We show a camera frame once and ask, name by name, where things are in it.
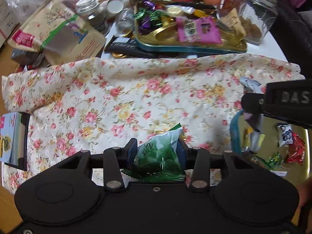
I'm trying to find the blue white snack packet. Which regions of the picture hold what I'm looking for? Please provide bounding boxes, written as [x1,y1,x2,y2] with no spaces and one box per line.
[276,123,293,147]

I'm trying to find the green leaf snack packet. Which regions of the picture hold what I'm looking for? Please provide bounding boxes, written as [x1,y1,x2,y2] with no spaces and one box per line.
[121,124,185,182]

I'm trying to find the green foil candy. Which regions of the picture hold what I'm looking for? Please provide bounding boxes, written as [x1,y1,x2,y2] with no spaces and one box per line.
[267,152,284,170]

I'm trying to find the white hawthorn candy wrapper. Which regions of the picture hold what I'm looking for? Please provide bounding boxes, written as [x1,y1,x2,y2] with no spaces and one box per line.
[239,77,262,94]

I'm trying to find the grey yellow snack packet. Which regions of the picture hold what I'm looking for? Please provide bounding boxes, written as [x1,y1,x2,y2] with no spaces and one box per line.
[242,112,265,154]

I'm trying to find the red snack packet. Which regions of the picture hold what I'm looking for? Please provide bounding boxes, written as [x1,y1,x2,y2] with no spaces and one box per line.
[285,132,305,165]

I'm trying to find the floral tablecloth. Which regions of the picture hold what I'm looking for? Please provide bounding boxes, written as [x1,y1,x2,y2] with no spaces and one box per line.
[2,54,303,193]

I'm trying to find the glass cookie jar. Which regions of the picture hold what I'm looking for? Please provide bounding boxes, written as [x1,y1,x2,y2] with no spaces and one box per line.
[238,0,278,45]

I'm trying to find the book stack in black holder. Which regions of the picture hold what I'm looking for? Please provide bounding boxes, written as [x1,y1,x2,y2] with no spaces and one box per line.
[0,112,30,171]

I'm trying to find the pink snack bag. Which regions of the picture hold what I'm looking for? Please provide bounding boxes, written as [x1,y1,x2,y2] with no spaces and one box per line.
[176,16,222,44]

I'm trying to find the large teal gold snack tray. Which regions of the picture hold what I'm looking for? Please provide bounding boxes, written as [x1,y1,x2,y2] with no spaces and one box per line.
[134,0,247,54]

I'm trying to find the clear drinking glass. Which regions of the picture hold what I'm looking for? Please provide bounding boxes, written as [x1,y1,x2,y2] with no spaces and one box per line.
[115,8,134,34]

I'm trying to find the purple foil candy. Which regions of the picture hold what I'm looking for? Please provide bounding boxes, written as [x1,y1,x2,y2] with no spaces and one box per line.
[139,15,152,35]

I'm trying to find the beige kraft snack pouch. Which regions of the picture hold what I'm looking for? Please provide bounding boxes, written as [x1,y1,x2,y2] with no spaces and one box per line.
[8,0,106,65]

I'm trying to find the small glass jar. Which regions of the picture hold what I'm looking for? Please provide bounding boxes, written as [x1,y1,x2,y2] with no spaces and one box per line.
[76,0,108,35]

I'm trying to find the white jar lid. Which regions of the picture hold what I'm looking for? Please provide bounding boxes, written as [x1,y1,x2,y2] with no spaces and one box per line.
[106,0,124,19]

